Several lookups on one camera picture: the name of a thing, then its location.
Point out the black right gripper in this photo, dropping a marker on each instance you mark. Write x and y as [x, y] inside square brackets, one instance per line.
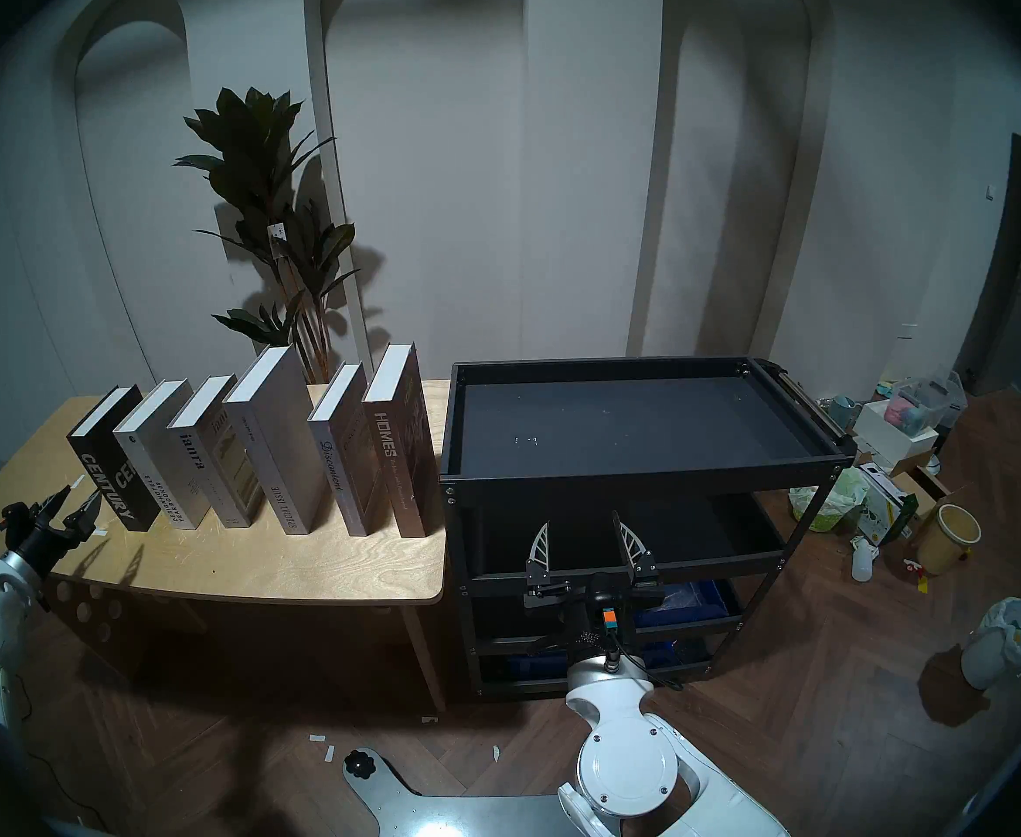
[554, 595]

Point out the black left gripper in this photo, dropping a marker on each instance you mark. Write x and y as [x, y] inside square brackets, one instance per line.
[44, 539]

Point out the black CENTURY book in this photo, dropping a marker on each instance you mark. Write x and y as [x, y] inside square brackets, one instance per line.
[114, 469]

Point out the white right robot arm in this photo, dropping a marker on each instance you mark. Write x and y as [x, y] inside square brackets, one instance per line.
[628, 757]

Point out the black metal shelf cart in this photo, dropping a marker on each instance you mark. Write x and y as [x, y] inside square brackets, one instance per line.
[633, 425]

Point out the light wooden display table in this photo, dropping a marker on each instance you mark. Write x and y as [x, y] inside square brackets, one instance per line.
[258, 565]

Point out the blue bin with clear bag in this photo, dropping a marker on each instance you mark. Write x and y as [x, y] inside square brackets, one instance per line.
[694, 602]

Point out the silver book small black lettering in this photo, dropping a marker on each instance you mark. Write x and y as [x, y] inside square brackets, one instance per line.
[166, 460]

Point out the blue plastic bin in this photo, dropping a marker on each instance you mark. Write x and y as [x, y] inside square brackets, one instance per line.
[537, 666]

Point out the grey iaura book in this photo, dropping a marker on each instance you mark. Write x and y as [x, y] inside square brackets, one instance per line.
[214, 460]

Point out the large grey SPECIAL ISSUE book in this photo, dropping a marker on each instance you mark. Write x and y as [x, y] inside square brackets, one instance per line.
[279, 443]

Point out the brown HOMES book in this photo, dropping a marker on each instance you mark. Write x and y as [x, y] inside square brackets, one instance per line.
[401, 443]

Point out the green plastic bag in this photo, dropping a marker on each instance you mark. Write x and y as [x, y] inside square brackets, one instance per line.
[829, 500]

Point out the grey Discontent book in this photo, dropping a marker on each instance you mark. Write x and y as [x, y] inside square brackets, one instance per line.
[345, 460]

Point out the white spray bottle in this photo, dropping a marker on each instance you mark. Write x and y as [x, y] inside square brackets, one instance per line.
[864, 563]

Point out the teal mug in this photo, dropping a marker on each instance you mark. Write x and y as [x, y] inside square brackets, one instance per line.
[842, 412]

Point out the green and white carton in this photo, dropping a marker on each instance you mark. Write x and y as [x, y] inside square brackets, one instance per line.
[885, 504]

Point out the black star knob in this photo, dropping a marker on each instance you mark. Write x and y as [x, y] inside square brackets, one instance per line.
[359, 765]

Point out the small red yellow item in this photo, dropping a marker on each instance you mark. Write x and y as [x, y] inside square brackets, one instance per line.
[918, 574]

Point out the white cardboard box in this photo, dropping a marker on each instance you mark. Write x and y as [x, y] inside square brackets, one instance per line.
[890, 434]

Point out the brown cardboard box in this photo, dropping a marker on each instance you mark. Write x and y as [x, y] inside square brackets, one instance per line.
[925, 486]

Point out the yellow plastic bucket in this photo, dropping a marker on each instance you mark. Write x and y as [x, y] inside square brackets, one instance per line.
[946, 543]

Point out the clear plastic storage container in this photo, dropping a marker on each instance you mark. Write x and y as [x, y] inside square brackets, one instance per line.
[925, 408]

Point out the tall green potted plant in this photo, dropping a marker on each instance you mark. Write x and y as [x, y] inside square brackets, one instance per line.
[258, 164]

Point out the white trash bin with bag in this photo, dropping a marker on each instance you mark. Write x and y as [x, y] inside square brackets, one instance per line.
[1003, 643]

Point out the dark grey door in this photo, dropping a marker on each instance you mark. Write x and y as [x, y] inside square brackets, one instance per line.
[1012, 260]

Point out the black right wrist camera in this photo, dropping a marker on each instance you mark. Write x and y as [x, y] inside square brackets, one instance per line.
[606, 591]

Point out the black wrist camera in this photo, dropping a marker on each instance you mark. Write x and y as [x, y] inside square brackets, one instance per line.
[15, 517]
[606, 591]

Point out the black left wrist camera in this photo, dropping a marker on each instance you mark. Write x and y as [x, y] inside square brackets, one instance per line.
[15, 517]

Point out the grey metal robot base plate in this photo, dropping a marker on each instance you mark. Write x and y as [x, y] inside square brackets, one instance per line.
[476, 813]

